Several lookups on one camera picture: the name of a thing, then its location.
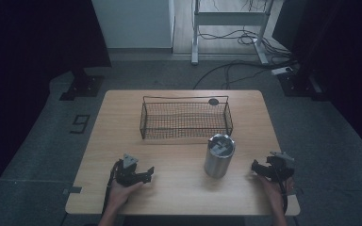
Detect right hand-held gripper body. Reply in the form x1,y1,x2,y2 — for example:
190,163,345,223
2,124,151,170
265,151,296,183

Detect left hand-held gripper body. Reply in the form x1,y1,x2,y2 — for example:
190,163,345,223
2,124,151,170
113,153,146,188

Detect steel tumbler with lid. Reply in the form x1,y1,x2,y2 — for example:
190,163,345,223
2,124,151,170
204,133,237,180

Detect wire mesh basket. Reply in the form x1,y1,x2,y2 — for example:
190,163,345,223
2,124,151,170
139,95,234,140

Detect person's left hand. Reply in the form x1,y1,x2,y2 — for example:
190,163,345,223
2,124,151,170
107,178,145,215

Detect person's right hand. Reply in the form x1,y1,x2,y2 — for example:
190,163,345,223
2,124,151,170
256,174,296,211

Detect grey tape piece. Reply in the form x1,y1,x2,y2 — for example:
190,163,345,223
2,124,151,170
62,186,83,195

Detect black stand base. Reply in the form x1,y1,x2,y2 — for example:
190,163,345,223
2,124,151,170
58,67,105,102
277,71,329,102

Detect white power strip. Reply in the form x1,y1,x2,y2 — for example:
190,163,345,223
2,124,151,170
271,66,294,76

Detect dark curtain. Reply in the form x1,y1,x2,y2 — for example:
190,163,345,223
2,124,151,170
271,0,362,164
0,0,113,208

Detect white panel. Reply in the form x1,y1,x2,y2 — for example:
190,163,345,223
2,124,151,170
90,0,176,54

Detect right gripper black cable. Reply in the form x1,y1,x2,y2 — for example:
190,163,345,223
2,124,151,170
271,166,289,215

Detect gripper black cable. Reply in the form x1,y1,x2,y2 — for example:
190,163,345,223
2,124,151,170
102,160,121,217
271,166,289,215

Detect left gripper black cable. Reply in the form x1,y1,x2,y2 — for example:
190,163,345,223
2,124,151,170
102,160,121,217

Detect black floor cables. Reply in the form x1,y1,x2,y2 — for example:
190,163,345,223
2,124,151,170
192,27,299,90

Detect white metal desk frame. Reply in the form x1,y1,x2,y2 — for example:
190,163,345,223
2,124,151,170
190,0,276,66

